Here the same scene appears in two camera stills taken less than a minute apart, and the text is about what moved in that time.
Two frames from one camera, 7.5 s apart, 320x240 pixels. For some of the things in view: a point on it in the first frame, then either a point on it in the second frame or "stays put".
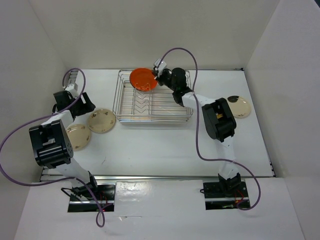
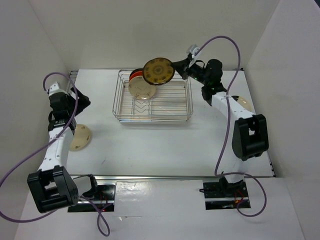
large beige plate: [101, 121] to [139, 88]
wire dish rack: [131, 105] stays put
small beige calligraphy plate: [79, 135] stays put
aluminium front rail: [164, 177] stays put
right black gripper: [159, 78] to [182, 67]
